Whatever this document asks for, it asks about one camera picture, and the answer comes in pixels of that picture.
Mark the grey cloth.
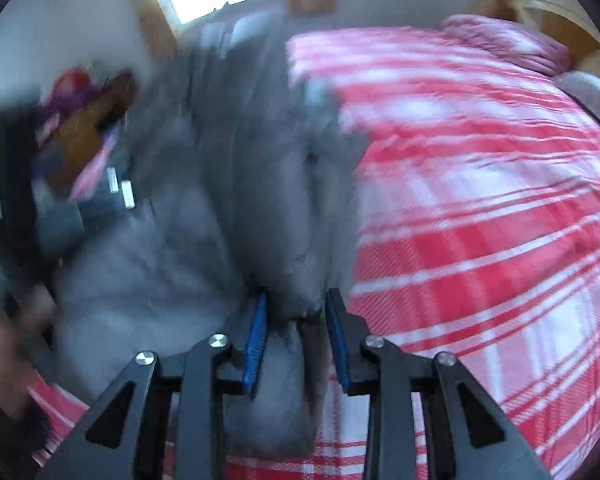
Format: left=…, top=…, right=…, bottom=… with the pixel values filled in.
left=557, top=71, right=600, bottom=142

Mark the pink flat packet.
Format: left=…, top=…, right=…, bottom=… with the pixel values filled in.
left=71, top=132, right=123, bottom=203

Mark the purple cloth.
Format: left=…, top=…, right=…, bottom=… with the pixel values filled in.
left=39, top=94, right=83, bottom=128

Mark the grey puffer jacket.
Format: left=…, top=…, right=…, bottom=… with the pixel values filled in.
left=55, top=10, right=371, bottom=461

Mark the person's left hand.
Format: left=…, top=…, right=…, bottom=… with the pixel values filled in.
left=0, top=282, right=58, bottom=411

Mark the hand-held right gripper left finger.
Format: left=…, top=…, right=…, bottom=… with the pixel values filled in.
left=35, top=292, right=271, bottom=480

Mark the pink pillow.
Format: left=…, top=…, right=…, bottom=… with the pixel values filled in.
left=442, top=14, right=574, bottom=77

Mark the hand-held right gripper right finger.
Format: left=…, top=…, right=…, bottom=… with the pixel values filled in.
left=325, top=287, right=553, bottom=480

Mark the red plaid bedsheet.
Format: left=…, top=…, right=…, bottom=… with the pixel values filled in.
left=30, top=27, right=600, bottom=480

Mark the wooden desk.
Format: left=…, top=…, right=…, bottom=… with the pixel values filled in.
left=50, top=71, right=140, bottom=188

